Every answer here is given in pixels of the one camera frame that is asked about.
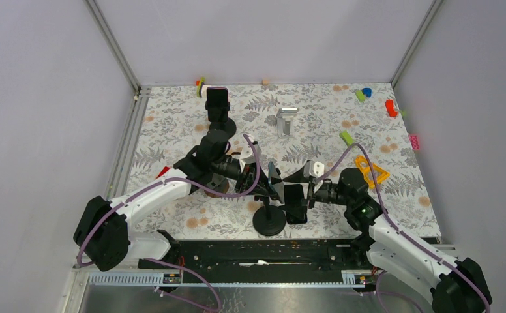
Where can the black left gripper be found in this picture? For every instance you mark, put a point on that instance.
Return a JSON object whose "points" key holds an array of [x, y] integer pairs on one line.
{"points": [[253, 180]]}

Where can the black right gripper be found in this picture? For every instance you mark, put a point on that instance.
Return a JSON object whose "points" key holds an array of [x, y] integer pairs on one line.
{"points": [[299, 177]]}

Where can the black smartphone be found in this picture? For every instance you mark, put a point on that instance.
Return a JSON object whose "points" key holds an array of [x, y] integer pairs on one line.
{"points": [[295, 204]]}

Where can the black round-base phone stand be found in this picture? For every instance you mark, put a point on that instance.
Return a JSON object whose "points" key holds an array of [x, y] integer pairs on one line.
{"points": [[269, 219]]}

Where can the blue-edged smartphone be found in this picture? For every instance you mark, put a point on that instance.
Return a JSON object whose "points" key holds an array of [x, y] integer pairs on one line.
{"points": [[273, 172]]}

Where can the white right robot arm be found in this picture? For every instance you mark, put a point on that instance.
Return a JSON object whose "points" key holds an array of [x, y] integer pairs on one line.
{"points": [[448, 284]]}

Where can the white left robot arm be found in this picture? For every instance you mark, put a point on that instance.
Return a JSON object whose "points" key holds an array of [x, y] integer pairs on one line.
{"points": [[104, 233]]}

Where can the grey stand on wooden base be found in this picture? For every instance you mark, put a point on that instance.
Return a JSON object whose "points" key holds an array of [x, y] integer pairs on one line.
{"points": [[219, 184]]}

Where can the silver metal phone stand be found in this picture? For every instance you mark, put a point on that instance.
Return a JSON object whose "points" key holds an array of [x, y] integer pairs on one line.
{"points": [[285, 117]]}

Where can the black phone stand with phone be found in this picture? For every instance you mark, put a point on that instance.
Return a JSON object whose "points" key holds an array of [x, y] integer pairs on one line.
{"points": [[229, 127]]}

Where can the floral patterned mat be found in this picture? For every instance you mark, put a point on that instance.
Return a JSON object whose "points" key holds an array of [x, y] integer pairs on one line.
{"points": [[175, 120]]}

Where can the green toy block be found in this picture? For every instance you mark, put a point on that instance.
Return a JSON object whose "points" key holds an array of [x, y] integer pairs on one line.
{"points": [[347, 138]]}

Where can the lime green block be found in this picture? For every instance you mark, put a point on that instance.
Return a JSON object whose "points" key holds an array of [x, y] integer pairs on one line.
{"points": [[360, 95]]}

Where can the blue heart block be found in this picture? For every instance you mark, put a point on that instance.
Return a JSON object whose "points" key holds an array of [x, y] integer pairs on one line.
{"points": [[367, 92]]}

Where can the red toy car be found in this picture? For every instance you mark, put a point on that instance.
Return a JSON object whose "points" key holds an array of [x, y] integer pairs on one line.
{"points": [[164, 170]]}

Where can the purple-edged smartphone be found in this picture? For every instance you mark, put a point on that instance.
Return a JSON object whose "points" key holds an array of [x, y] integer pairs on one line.
{"points": [[217, 104]]}

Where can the red curved block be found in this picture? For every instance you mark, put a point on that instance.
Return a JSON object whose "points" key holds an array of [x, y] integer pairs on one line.
{"points": [[391, 110]]}

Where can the pink lego brick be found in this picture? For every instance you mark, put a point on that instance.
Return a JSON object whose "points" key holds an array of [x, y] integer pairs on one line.
{"points": [[414, 142]]}

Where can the stacked coloured blocks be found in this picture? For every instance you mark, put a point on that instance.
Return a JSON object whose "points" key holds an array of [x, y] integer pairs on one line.
{"points": [[199, 86]]}

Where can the yellow triangular plastic frame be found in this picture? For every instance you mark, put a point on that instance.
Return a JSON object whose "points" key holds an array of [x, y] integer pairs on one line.
{"points": [[371, 174]]}

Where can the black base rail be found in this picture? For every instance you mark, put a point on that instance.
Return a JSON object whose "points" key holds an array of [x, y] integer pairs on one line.
{"points": [[292, 261]]}

